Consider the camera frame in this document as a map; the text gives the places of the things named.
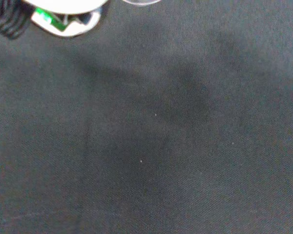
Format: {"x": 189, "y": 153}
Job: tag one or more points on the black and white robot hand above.
{"x": 63, "y": 14}

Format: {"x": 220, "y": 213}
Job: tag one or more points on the black bench cloth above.
{"x": 146, "y": 134}

